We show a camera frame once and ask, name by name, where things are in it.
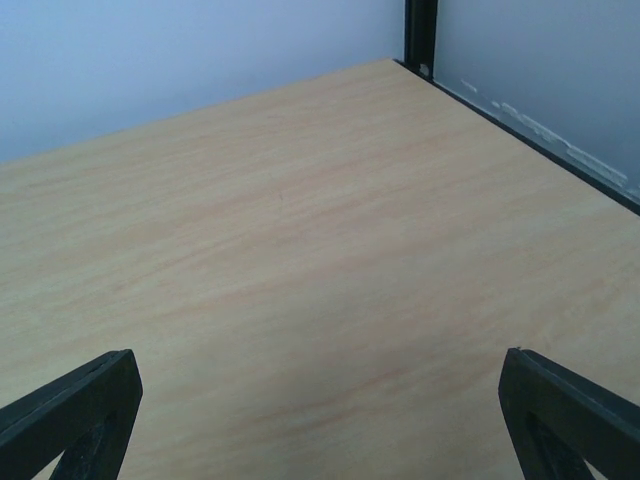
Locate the right black frame post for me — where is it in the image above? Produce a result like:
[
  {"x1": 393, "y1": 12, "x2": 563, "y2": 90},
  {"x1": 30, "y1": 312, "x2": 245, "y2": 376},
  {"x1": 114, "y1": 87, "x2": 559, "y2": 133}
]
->
[{"x1": 403, "y1": 0, "x2": 439, "y2": 81}]

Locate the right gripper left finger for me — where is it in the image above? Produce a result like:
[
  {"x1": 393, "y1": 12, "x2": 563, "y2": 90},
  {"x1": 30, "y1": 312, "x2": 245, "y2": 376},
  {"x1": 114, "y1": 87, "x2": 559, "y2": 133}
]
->
[{"x1": 1, "y1": 349, "x2": 143, "y2": 479}]

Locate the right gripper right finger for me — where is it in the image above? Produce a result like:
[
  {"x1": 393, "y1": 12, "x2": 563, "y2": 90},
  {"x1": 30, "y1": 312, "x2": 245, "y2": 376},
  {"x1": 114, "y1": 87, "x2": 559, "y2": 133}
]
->
[{"x1": 498, "y1": 348, "x2": 639, "y2": 479}]

